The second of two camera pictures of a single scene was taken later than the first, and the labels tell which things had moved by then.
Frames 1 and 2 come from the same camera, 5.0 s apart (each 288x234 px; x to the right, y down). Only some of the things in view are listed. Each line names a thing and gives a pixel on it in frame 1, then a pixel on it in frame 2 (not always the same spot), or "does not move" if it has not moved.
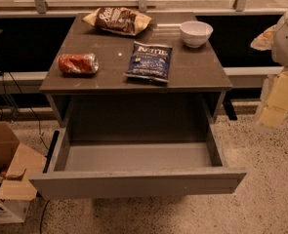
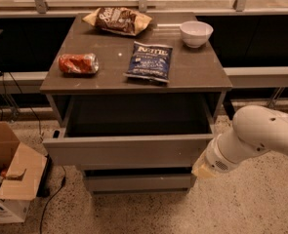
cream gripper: [287, 41] to [213, 159]
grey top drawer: [83, 170] to [132, 136]
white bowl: [195, 33] does not move
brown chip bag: [118, 19] does not move
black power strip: [51, 150] to [44, 185]
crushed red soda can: [82, 64] does not move
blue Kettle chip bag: [150, 61] does not move
